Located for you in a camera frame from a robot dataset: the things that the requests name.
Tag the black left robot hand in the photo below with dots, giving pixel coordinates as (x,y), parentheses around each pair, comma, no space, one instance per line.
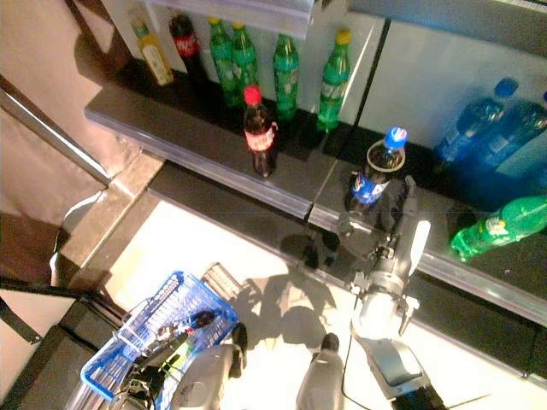
(164,350)

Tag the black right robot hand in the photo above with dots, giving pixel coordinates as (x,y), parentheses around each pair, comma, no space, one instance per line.
(395,239)

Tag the blue plastic shopping basket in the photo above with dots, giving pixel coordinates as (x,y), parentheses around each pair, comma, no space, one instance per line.
(188,294)

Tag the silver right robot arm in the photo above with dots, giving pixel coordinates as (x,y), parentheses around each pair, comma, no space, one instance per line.
(380,312)

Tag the green bottle in basket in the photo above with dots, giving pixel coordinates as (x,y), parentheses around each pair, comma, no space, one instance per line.
(184,351)

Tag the black side shelf unit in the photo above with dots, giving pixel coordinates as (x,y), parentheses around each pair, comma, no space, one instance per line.
(64,354)

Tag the grey stone plinth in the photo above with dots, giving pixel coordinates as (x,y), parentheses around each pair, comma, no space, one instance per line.
(111,222)

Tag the black shelf base ledge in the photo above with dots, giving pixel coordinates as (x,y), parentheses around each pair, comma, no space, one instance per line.
(239,213)

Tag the small coca cola bottle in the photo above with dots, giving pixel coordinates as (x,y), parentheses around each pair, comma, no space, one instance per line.
(260,136)

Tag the dark shelf board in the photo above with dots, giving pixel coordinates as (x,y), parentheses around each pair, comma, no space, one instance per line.
(213,141)
(448,17)

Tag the silver metal rod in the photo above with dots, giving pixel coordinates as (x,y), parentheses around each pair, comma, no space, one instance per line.
(55,132)

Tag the large coca cola bottle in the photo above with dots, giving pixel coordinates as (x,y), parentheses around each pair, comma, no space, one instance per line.
(186,45)

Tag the yellow tea bottle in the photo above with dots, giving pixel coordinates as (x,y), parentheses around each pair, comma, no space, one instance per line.
(154,60)

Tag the brown curtain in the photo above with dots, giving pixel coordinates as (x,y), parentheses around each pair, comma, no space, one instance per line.
(38,55)

